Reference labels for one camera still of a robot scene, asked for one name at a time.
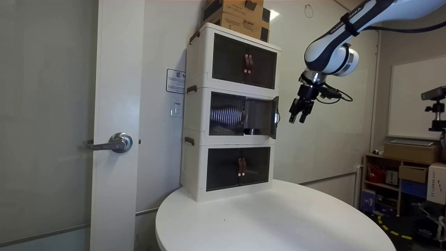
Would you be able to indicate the white printed box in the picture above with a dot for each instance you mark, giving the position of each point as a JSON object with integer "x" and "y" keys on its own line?
{"x": 437, "y": 182}

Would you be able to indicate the white wall conduit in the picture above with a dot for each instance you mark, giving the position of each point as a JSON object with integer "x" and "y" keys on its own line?
{"x": 374, "y": 116}

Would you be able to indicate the black camera on stand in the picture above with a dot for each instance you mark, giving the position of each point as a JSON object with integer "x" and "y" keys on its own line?
{"x": 434, "y": 92}

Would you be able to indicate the small grey box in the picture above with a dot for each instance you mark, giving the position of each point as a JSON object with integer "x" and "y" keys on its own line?
{"x": 392, "y": 177}

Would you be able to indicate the brown cabinet side latch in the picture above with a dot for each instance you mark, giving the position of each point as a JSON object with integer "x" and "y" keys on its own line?
{"x": 194, "y": 36}
{"x": 191, "y": 88}
{"x": 188, "y": 139}

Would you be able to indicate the blue box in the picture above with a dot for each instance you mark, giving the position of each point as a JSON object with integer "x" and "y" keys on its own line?
{"x": 367, "y": 201}

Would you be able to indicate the wooden storage shelf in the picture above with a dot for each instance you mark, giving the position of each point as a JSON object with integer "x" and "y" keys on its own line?
{"x": 364, "y": 175}

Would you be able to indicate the striped purple white cloth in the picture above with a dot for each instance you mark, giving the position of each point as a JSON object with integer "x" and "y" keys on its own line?
{"x": 228, "y": 116}

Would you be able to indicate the white framed glass room door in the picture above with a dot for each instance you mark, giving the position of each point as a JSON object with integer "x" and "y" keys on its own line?
{"x": 116, "y": 69}

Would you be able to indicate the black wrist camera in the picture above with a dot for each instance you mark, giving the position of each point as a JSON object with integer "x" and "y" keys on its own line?
{"x": 331, "y": 92}

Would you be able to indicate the white wall switch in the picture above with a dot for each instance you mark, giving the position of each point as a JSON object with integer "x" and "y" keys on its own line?
{"x": 175, "y": 109}

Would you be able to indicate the blue storage bin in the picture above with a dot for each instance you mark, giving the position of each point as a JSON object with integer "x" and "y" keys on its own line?
{"x": 413, "y": 189}

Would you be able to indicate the white whiteboard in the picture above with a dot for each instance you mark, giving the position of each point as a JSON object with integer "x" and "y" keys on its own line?
{"x": 416, "y": 97}

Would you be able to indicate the white wall sign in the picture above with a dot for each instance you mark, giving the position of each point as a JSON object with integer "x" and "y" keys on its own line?
{"x": 176, "y": 81}

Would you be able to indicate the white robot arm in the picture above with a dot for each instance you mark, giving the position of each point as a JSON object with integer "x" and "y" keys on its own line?
{"x": 329, "y": 53}

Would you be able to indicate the small brown carton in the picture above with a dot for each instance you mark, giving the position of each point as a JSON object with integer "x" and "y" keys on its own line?
{"x": 413, "y": 174}

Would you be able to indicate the red item on shelf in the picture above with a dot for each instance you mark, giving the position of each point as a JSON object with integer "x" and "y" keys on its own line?
{"x": 375, "y": 174}

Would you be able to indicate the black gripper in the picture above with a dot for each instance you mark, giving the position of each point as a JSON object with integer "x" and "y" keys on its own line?
{"x": 310, "y": 95}

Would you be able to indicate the large brown carton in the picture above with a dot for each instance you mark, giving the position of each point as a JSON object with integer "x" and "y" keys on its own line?
{"x": 411, "y": 153}

